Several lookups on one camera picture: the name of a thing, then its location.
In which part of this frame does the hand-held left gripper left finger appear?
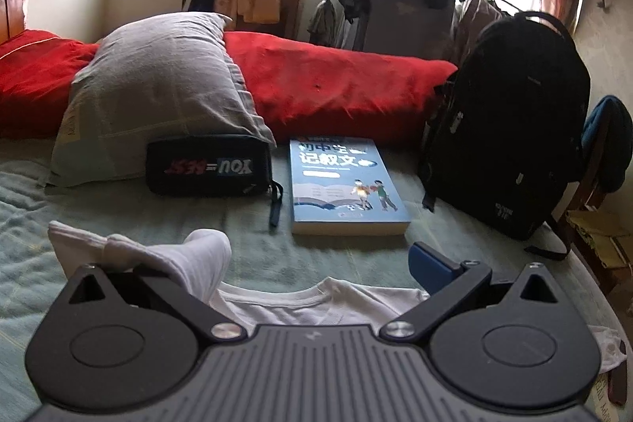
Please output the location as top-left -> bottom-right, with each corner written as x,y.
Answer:
69,263 -> 245,344

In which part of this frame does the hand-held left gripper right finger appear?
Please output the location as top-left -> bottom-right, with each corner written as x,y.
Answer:
380,241 -> 557,341

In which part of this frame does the white printed sweatshirt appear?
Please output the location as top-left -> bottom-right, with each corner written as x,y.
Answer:
48,220 -> 626,373

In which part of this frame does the blue book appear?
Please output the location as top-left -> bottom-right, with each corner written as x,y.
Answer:
288,136 -> 411,236

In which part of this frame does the black printed pencil case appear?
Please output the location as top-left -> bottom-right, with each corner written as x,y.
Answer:
146,134 -> 284,229

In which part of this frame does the wooden chair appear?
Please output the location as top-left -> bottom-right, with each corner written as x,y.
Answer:
564,96 -> 633,294

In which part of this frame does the black backpack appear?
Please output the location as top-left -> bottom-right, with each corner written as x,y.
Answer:
418,11 -> 591,261

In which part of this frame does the red quilt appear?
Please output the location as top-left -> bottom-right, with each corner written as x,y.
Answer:
0,29 -> 458,145

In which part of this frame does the grey pillow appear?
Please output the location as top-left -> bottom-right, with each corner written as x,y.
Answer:
47,11 -> 277,188

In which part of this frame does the grey hanging cloth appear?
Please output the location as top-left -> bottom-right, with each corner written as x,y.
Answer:
365,0 -> 457,54

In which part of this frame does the brown cardboard box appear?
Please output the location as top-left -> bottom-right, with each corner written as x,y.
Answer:
215,0 -> 302,40

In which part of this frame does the wooden headboard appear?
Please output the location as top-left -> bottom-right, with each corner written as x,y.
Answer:
0,0 -> 25,44

